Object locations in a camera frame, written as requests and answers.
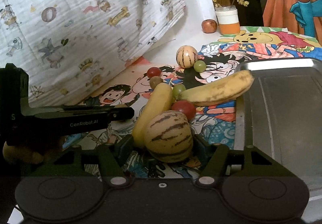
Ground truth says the orange dress lady painting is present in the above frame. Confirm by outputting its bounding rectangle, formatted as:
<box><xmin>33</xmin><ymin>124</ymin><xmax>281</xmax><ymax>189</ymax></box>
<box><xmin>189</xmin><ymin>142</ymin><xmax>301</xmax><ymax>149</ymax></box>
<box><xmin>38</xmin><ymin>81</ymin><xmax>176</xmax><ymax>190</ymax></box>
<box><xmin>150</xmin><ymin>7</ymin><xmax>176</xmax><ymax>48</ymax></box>
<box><xmin>263</xmin><ymin>0</ymin><xmax>321</xmax><ymax>42</ymax></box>

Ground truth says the spotted yellow banana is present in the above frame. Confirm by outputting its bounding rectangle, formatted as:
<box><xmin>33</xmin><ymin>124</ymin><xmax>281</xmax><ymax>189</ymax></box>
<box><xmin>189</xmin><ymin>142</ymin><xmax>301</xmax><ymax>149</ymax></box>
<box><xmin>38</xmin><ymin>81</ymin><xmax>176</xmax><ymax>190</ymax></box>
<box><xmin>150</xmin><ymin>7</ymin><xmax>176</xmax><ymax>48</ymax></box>
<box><xmin>177</xmin><ymin>70</ymin><xmax>254</xmax><ymax>106</ymax></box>

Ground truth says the red cherry tomato front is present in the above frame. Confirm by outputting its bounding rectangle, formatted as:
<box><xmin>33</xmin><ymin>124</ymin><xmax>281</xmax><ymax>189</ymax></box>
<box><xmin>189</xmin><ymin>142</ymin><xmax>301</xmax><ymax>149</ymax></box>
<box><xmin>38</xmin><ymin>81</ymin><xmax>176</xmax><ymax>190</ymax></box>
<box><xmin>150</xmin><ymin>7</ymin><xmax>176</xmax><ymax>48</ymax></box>
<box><xmin>171</xmin><ymin>100</ymin><xmax>196</xmax><ymax>121</ymax></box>

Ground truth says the person's left hand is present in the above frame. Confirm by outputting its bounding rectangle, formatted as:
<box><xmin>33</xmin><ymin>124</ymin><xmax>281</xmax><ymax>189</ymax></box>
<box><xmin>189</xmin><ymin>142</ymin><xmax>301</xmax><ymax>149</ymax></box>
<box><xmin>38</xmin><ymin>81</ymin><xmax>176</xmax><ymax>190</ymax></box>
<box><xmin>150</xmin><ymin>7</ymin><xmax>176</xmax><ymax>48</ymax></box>
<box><xmin>3</xmin><ymin>142</ymin><xmax>51</xmax><ymax>164</ymax></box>

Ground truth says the red apple by jar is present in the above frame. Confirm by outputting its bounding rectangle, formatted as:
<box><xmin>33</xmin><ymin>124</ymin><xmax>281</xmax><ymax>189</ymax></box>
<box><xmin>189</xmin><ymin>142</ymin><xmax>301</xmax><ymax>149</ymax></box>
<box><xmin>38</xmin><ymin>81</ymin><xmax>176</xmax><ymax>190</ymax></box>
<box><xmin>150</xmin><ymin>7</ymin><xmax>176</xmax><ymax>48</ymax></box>
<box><xmin>201</xmin><ymin>19</ymin><xmax>218</xmax><ymax>33</ymax></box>

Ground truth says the metal tray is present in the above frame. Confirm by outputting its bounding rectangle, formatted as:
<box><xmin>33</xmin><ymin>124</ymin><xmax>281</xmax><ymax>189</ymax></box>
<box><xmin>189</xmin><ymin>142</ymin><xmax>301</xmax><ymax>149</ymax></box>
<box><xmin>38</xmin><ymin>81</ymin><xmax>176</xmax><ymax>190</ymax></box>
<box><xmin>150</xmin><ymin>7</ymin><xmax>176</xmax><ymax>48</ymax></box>
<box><xmin>234</xmin><ymin>58</ymin><xmax>321</xmax><ymax>201</ymax></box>

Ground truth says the colourful cartoon drawing mat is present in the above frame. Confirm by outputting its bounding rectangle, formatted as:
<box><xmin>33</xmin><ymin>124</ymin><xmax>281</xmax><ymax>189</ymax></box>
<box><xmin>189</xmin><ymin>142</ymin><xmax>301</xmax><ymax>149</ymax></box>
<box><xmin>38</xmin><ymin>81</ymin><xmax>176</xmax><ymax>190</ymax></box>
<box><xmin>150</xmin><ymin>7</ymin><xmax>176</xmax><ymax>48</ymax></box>
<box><xmin>84</xmin><ymin>27</ymin><xmax>321</xmax><ymax>178</ymax></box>

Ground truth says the brown kiwi fruit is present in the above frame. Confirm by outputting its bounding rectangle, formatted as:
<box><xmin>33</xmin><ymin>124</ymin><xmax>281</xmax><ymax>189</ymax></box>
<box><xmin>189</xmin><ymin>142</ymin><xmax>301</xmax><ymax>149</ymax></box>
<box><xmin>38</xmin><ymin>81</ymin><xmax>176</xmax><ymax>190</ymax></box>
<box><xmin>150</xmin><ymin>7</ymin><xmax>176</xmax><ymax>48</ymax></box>
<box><xmin>149</xmin><ymin>76</ymin><xmax>163</xmax><ymax>90</ymax></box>

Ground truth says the red cherry tomato back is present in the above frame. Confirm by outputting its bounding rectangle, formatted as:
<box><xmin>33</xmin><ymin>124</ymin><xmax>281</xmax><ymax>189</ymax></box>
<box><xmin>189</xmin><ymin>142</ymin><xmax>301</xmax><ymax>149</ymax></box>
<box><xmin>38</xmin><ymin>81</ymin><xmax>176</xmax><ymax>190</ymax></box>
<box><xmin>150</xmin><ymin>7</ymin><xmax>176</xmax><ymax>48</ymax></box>
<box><xmin>146</xmin><ymin>67</ymin><xmax>162</xmax><ymax>78</ymax></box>

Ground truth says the small striped pepino melon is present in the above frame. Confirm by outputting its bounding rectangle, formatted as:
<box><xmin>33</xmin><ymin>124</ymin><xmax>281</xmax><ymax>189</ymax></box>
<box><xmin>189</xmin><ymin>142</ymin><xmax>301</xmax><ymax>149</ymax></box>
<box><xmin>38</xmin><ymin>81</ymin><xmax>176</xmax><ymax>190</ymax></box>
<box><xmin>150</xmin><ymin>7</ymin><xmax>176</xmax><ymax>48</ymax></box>
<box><xmin>176</xmin><ymin>45</ymin><xmax>198</xmax><ymax>69</ymax></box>

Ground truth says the red cherry tomato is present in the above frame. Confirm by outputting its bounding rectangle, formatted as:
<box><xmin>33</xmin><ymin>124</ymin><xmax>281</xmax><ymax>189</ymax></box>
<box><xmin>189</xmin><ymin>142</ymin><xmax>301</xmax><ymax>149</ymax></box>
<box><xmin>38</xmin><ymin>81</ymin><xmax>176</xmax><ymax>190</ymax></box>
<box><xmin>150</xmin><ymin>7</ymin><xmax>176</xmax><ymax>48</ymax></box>
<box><xmin>146</xmin><ymin>67</ymin><xmax>162</xmax><ymax>78</ymax></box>
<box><xmin>171</xmin><ymin>100</ymin><xmax>196</xmax><ymax>121</ymax></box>

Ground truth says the cartoon printed white cloth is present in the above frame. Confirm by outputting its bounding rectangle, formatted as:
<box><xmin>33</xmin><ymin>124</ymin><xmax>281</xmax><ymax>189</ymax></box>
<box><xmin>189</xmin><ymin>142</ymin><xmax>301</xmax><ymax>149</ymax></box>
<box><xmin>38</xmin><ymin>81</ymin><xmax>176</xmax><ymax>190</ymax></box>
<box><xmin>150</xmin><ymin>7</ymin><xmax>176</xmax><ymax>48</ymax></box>
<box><xmin>1</xmin><ymin>0</ymin><xmax>186</xmax><ymax>107</ymax></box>

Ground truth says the white orange glass jar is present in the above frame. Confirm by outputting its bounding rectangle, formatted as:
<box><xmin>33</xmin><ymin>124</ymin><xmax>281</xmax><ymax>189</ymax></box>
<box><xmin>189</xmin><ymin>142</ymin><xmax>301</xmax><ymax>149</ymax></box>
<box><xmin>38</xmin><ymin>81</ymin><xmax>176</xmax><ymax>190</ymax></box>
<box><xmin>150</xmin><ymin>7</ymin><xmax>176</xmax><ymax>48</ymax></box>
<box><xmin>215</xmin><ymin>5</ymin><xmax>240</xmax><ymax>35</ymax></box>

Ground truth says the large striped pepino melon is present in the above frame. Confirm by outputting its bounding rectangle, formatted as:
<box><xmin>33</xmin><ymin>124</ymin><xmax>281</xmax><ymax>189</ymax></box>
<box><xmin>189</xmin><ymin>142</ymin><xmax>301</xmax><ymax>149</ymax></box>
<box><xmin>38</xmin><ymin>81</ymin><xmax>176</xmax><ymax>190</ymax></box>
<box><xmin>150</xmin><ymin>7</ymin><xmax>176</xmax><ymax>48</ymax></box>
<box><xmin>144</xmin><ymin>110</ymin><xmax>193</xmax><ymax>163</ymax></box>

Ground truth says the green grape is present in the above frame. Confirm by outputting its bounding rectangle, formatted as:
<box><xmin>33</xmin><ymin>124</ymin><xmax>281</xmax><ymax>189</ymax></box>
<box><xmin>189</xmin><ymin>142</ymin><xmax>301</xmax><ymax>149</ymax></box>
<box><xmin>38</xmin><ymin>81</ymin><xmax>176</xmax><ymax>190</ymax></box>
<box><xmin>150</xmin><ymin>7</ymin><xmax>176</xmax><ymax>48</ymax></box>
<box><xmin>193</xmin><ymin>60</ymin><xmax>207</xmax><ymax>73</ymax></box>
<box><xmin>172</xmin><ymin>83</ymin><xmax>186</xmax><ymax>100</ymax></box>

